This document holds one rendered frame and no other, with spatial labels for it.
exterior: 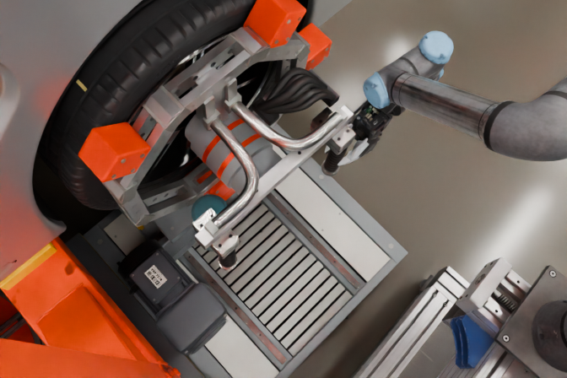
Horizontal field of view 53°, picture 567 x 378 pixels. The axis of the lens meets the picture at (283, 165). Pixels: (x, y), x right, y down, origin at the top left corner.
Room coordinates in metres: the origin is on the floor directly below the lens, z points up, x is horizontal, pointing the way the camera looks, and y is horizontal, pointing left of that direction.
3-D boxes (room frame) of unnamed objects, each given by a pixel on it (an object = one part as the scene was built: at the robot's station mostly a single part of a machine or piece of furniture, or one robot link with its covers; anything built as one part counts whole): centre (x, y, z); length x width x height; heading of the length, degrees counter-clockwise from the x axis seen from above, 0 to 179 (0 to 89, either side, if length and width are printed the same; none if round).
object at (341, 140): (0.54, -0.09, 0.93); 0.09 x 0.05 x 0.05; 55
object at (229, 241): (0.26, 0.10, 0.93); 0.09 x 0.05 x 0.05; 55
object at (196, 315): (0.21, 0.28, 0.26); 0.42 x 0.18 x 0.35; 55
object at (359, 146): (0.53, -0.16, 0.85); 0.09 x 0.03 x 0.06; 154
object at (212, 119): (0.36, 0.13, 1.03); 0.19 x 0.18 x 0.11; 55
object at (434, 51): (0.75, -0.27, 0.95); 0.11 x 0.08 x 0.11; 138
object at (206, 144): (0.47, 0.12, 0.85); 0.21 x 0.14 x 0.14; 55
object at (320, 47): (0.78, 0.00, 0.85); 0.09 x 0.08 x 0.07; 145
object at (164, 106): (0.51, 0.18, 0.85); 0.54 x 0.07 x 0.54; 145
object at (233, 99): (0.53, 0.02, 1.03); 0.19 x 0.18 x 0.11; 55
